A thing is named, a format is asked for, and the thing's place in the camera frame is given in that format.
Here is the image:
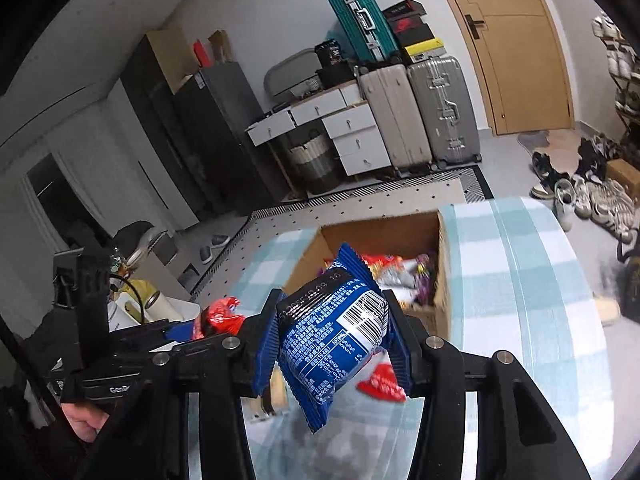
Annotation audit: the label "red white balloon gum bag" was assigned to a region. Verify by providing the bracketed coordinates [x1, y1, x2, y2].
[356, 350, 407, 403]

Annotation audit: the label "red chocolate bar packet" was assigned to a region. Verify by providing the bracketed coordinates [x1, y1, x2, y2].
[192, 297, 245, 340]

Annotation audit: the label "beige cracker packet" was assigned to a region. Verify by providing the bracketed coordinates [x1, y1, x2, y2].
[246, 365, 288, 422]

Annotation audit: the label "blue cookie snack packet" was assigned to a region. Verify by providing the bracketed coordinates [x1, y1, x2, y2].
[277, 244, 390, 432]

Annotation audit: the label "person's left hand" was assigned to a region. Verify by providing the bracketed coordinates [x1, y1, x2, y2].
[61, 402, 110, 443]

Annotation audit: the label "white thermos bottle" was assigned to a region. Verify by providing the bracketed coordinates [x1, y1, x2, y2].
[143, 290, 183, 322]

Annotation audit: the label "purple snack packet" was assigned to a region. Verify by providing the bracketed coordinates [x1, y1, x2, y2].
[414, 254, 437, 307]

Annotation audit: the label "grey slippers pair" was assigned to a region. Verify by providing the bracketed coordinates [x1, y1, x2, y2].
[198, 234, 230, 264]

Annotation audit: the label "dotted floor rug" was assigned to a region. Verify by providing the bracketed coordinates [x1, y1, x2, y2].
[191, 164, 494, 304]

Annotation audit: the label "blue white checkered tablecloth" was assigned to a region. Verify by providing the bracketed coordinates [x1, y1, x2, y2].
[192, 195, 618, 480]

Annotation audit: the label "black refrigerator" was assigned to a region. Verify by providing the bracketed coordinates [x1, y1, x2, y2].
[174, 62, 290, 214]

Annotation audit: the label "woven laundry basket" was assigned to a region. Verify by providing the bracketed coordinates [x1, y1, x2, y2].
[286, 133, 343, 194]

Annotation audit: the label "white drawer desk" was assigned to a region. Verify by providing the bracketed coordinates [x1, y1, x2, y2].
[246, 80, 392, 177]

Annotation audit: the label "black tote bag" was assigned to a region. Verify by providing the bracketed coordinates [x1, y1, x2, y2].
[617, 240, 640, 323]

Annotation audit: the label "silver hard suitcase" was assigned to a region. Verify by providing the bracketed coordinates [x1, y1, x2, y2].
[407, 55, 482, 168]

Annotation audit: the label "beige hard suitcase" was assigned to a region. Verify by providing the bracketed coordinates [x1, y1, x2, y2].
[359, 64, 433, 169]

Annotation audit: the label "grey oval mirror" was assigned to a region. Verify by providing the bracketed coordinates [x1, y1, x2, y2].
[264, 48, 322, 105]

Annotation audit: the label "small brown cardboard box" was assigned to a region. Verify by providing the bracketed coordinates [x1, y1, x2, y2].
[606, 158, 640, 202]

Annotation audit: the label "stacked shoe boxes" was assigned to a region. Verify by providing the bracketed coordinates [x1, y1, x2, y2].
[382, 0, 446, 66]

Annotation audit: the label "wooden door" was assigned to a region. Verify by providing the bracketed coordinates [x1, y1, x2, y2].
[447, 0, 574, 134]

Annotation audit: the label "teal hard suitcase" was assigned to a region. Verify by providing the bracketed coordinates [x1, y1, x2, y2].
[328, 0, 399, 64]

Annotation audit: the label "wooden shoe rack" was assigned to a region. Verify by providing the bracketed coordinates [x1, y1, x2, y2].
[591, 11, 639, 168]

